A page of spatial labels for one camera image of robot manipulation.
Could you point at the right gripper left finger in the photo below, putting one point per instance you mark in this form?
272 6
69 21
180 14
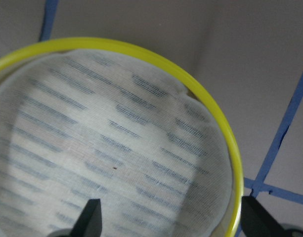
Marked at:
89 222

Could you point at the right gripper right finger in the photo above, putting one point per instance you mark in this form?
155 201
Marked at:
256 221

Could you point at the side yellow steamer basket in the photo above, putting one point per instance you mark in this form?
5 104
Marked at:
88 118

